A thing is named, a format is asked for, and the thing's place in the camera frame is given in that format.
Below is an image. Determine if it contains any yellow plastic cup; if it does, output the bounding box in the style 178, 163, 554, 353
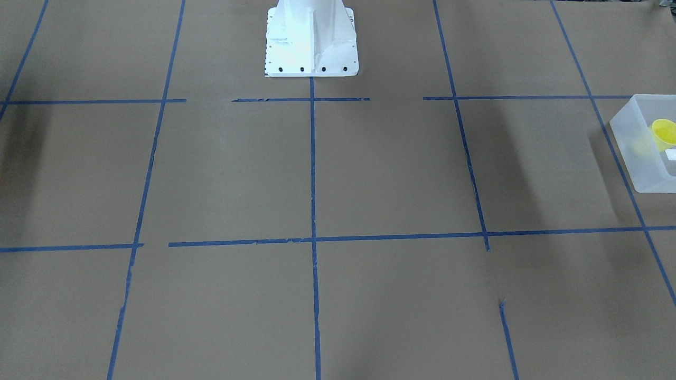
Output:
650, 119, 675, 152

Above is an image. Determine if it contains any clear plastic storage box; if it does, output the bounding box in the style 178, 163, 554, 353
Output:
610, 94, 675, 193

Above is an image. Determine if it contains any white label in box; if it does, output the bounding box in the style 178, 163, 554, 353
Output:
664, 149, 676, 161

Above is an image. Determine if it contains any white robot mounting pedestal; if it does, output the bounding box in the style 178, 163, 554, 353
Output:
264, 1, 360, 78

